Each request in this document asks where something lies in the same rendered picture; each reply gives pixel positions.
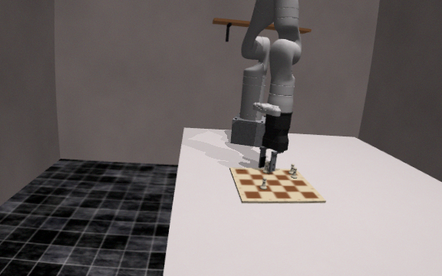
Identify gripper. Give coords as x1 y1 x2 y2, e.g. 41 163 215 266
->
253 93 293 173

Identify brown and tan chessboard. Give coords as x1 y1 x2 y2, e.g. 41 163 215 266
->
229 167 326 203

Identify white rook chess piece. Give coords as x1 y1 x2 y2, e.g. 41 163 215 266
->
263 161 269 173

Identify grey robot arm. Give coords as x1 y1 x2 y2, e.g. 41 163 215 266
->
240 0 302 120

